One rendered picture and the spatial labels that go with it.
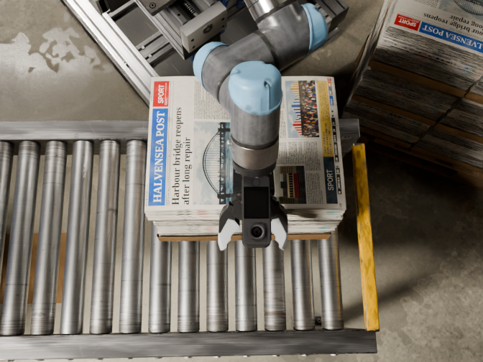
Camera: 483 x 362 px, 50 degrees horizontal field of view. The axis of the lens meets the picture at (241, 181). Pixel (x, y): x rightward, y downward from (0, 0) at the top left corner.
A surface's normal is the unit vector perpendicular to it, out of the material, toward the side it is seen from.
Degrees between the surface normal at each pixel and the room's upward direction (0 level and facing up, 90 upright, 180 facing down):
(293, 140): 7
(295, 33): 22
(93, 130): 0
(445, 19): 0
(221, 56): 30
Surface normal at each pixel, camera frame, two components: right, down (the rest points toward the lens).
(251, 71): 0.00, -0.76
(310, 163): 0.00, -0.35
